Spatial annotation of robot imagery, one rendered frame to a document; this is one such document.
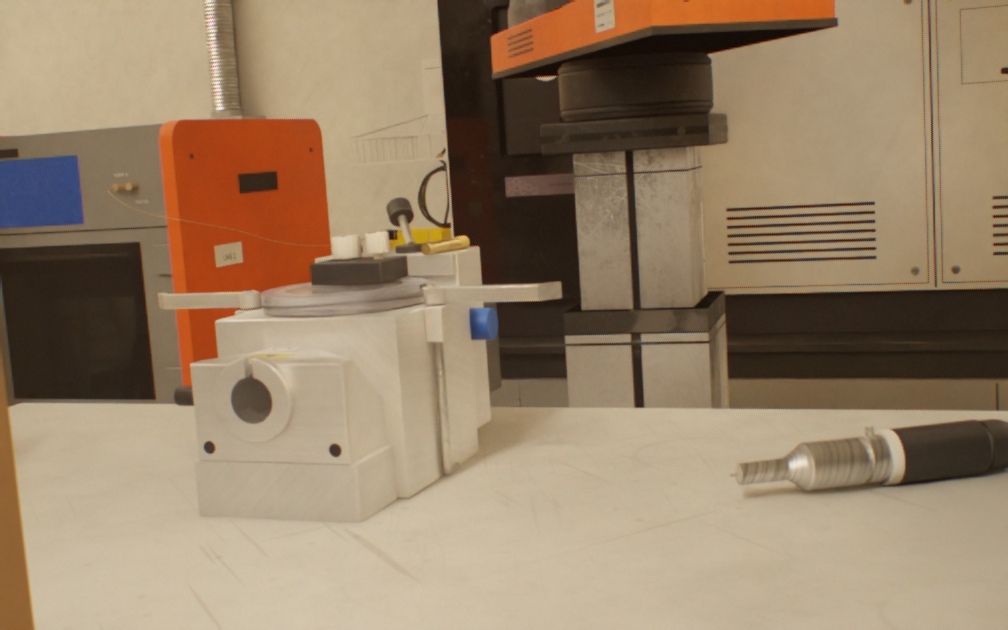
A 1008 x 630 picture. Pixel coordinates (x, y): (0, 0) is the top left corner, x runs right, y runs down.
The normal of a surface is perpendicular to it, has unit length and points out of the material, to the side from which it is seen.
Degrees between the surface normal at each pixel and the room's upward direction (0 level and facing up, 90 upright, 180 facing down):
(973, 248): 90
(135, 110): 90
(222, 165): 90
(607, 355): 90
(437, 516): 0
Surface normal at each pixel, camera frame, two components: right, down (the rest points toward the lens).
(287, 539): -0.07, -0.99
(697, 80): 0.68, 0.05
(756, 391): -0.35, 0.14
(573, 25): -0.97, 0.10
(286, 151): 0.93, -0.02
